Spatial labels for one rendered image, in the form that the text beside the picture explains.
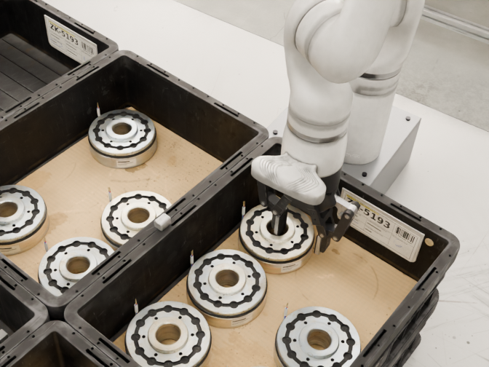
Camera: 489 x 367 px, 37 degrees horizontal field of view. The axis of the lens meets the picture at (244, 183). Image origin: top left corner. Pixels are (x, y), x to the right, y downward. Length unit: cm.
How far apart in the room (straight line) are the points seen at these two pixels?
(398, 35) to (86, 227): 51
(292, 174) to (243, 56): 76
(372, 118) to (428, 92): 158
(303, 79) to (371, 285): 33
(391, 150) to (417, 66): 160
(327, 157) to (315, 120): 6
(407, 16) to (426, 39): 194
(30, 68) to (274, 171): 63
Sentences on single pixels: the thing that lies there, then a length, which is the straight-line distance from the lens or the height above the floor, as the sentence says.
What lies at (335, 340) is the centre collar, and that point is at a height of 87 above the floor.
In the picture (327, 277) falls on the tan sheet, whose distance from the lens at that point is 101.
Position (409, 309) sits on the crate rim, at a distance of 87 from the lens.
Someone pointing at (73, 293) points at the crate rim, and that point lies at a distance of 87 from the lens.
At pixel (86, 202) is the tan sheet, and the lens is 109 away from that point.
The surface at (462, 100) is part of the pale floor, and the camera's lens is 271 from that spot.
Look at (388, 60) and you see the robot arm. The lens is 107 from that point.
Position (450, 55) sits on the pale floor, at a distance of 291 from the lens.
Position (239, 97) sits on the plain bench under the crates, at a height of 70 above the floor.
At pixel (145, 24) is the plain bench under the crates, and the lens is 166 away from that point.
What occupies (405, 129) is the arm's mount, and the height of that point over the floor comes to 80.
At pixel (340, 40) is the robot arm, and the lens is 72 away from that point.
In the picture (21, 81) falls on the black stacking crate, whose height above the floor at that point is 83.
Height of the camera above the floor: 163
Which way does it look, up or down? 46 degrees down
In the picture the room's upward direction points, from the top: 4 degrees clockwise
